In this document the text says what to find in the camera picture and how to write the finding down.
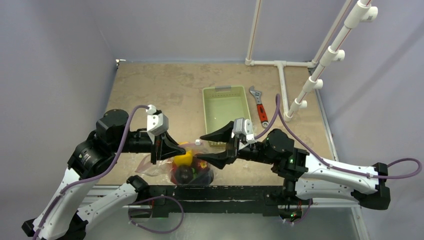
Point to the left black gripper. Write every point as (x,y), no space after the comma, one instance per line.
(166,146)

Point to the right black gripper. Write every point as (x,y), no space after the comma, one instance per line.
(234,149)

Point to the yellow toy bell pepper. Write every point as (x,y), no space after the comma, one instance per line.
(184,160)

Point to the clear zip top bag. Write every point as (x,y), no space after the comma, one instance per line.
(167,167)

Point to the dark purple toy plum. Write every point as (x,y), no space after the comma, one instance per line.
(184,174)

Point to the green plastic basket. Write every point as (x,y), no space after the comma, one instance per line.
(222,104)

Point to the dark red toy apple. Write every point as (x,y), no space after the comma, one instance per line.
(200,166)

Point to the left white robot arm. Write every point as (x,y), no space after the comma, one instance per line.
(64,218)

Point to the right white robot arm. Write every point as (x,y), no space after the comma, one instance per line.
(304,175)

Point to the grey adjustable wrench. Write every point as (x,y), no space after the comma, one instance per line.
(259,105)

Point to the black base bar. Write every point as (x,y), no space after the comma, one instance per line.
(269,201)

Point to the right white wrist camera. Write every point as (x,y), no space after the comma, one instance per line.
(243,130)

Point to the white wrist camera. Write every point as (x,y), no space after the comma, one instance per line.
(243,130)
(157,122)

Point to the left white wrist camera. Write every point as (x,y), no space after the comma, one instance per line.
(157,122)

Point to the white pvc pipe frame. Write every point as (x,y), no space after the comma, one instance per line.
(350,16)

